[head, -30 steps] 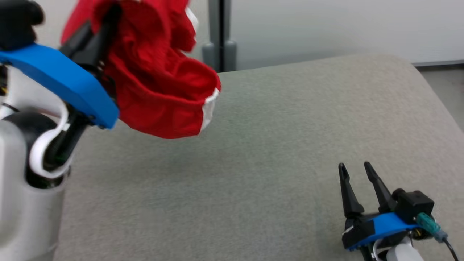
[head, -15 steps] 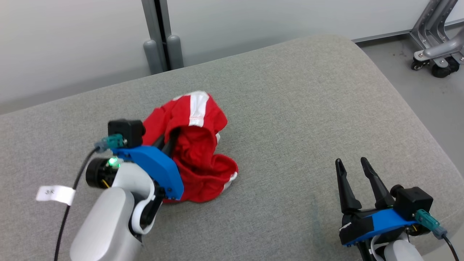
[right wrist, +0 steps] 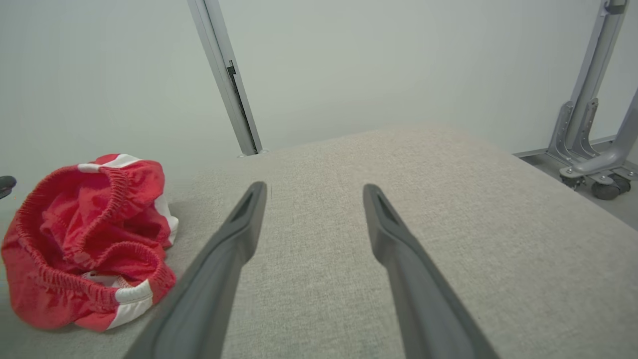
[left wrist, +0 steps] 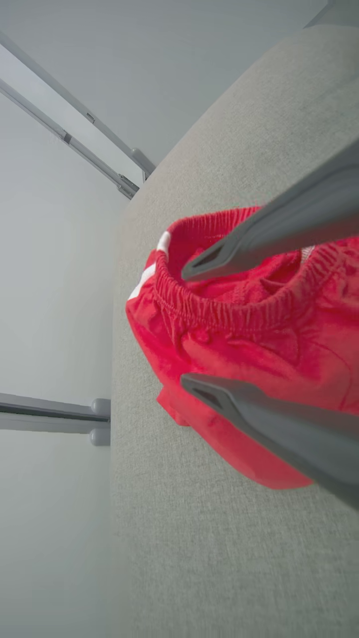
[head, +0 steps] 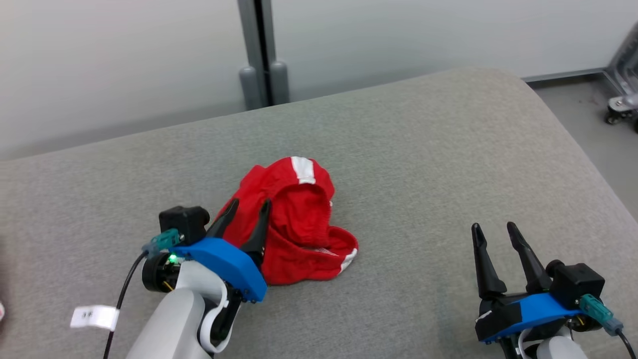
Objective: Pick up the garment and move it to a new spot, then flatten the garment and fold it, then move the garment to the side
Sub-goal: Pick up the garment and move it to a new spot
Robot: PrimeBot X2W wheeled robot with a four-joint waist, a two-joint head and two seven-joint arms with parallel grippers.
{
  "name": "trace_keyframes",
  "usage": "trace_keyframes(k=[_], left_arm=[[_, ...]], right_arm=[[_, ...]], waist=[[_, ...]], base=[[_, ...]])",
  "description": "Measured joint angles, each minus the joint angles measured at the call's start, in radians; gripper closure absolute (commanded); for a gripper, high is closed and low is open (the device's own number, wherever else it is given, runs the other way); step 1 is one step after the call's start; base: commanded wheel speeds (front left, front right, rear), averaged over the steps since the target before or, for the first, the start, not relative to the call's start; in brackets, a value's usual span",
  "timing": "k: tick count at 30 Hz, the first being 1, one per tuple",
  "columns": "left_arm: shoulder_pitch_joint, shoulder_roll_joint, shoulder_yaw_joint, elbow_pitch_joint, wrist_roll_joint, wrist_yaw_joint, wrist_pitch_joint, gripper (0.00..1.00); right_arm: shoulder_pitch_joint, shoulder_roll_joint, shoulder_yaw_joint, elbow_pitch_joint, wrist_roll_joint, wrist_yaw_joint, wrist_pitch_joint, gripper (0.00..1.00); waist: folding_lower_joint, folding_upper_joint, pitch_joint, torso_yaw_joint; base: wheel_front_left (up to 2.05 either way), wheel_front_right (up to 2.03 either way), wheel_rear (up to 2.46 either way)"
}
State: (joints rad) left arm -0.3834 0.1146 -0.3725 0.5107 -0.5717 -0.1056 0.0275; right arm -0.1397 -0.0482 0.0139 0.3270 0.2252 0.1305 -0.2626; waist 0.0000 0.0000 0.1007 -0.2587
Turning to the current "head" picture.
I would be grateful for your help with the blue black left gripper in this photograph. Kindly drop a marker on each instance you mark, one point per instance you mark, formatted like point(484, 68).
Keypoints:
point(224, 259)

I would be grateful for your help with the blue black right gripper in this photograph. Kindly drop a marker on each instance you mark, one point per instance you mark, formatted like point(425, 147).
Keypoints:
point(523, 311)

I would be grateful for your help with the red shorts with white trim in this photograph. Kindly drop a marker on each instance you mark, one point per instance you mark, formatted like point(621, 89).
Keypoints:
point(299, 219)

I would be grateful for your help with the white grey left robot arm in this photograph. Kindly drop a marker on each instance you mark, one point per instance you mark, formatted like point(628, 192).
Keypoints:
point(169, 324)

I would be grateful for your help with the grey cart leg with caster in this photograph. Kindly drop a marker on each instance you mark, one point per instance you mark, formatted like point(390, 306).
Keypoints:
point(625, 65)

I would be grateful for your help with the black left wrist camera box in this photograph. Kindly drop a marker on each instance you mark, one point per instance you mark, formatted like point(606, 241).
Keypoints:
point(182, 222)

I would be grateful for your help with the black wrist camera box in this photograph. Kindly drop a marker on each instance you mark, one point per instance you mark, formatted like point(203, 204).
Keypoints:
point(578, 284)
point(182, 222)

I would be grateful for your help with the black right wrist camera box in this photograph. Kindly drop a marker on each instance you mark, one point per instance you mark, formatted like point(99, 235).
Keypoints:
point(578, 284)

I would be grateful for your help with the grey partition post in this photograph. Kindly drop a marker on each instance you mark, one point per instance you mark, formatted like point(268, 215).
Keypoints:
point(251, 40)

